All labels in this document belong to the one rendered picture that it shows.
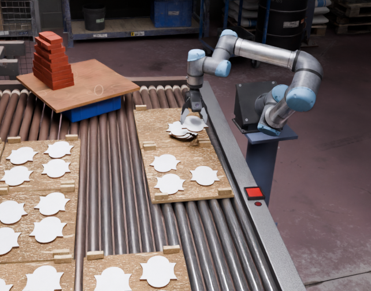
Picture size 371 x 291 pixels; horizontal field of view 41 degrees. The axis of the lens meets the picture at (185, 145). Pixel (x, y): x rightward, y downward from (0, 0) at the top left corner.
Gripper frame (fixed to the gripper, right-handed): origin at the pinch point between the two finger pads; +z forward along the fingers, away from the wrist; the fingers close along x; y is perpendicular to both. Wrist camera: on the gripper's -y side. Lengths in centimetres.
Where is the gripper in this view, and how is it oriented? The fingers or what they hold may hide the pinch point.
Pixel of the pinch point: (193, 123)
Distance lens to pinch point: 238.8
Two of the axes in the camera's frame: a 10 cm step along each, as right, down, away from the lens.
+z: -0.4, 8.7, 5.0
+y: -1.6, -5.0, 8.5
